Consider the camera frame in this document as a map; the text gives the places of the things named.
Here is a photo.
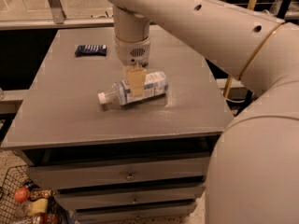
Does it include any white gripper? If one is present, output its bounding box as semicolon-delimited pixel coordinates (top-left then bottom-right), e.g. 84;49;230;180
115;37;150;97

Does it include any clear plastic water bottle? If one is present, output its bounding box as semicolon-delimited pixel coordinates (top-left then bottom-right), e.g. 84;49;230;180
98;71;168;105

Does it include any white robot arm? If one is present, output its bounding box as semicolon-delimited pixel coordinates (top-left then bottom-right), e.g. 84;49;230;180
108;0;299;224

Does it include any blue striped snack packet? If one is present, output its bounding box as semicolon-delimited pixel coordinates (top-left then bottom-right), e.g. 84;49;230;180
75;45;107;57

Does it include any metal railing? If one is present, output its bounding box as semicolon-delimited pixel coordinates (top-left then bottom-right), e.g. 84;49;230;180
1;0;299;33

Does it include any grey drawer cabinet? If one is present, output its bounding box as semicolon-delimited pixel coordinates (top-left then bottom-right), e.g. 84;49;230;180
2;27;232;216

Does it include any top grey drawer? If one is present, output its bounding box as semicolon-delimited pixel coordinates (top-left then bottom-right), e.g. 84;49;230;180
28;157;209;189

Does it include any grey drawer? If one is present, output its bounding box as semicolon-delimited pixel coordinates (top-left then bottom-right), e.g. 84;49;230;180
28;157;209;189
75;201;196;224
56;182;204;210

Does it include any middle grey drawer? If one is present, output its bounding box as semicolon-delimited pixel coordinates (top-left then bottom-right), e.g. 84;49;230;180
56;182;204;210

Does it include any bottom grey drawer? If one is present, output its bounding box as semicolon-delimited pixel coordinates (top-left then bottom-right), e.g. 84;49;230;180
75;201;196;224

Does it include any yellow item in basket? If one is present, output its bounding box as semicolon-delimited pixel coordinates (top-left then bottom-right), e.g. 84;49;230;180
27;199;49;217

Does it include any orange round fruit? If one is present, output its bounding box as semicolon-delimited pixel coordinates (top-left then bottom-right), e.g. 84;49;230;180
14;187;30;203

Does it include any red item in basket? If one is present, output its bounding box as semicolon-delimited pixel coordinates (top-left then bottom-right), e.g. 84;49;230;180
31;214;60;224

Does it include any yellow wooden frame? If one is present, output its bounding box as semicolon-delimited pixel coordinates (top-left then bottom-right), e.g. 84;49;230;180
223;0;257;99

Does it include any black wire basket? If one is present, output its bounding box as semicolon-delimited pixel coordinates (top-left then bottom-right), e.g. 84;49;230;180
0;165;68;224

